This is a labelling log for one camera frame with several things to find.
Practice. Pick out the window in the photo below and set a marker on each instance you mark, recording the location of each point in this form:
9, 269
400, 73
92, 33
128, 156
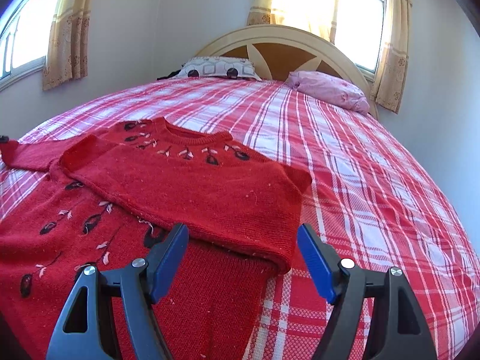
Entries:
26, 37
362, 30

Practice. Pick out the cream wooden headboard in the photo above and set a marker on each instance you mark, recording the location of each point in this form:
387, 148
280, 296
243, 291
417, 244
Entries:
285, 52

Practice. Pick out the red knitted sweater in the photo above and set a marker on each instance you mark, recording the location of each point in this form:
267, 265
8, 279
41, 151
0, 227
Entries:
180, 195

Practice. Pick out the grey patterned pillow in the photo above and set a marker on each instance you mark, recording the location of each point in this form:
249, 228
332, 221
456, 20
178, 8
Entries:
217, 68

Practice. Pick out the dark cloth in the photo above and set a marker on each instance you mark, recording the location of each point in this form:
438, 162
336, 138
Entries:
167, 75

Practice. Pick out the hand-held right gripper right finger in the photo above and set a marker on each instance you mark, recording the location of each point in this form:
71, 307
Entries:
317, 262

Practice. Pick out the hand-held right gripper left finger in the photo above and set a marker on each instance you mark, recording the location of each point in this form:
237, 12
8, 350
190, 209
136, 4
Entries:
172, 262

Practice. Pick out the yellow patterned curtain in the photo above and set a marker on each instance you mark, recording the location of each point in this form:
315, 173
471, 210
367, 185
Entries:
393, 52
296, 3
71, 37

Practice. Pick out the red plaid blanket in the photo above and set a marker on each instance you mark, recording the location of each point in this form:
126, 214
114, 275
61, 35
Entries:
375, 195

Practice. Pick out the pink pillow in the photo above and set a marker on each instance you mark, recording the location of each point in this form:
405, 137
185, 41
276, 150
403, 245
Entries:
330, 90

